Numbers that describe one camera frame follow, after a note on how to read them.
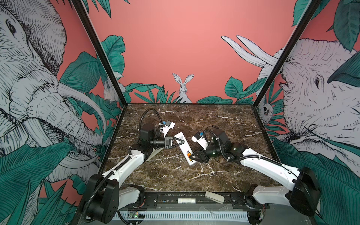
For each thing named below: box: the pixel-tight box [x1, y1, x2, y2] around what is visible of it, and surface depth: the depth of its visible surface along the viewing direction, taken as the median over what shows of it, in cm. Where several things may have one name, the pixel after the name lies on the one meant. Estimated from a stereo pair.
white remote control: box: [174, 131, 197, 166], surface depth 73 cm
